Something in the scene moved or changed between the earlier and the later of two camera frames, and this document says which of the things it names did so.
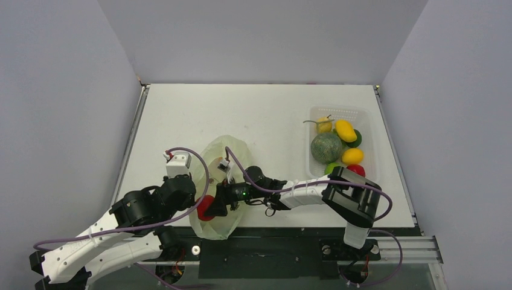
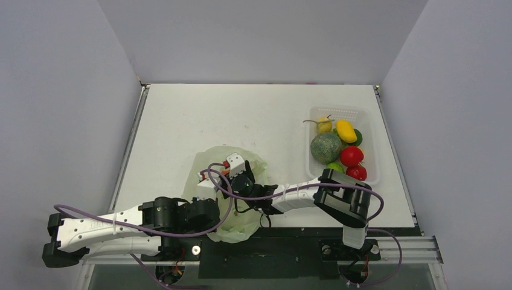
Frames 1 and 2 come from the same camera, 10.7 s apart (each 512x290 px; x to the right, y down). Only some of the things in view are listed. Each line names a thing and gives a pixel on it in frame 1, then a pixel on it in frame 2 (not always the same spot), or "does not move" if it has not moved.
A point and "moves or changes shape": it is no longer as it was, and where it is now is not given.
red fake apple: [357, 168] does not move
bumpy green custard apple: [329, 168] does not move
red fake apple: [206, 201] moves or changes shape
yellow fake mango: [345, 130] does not move
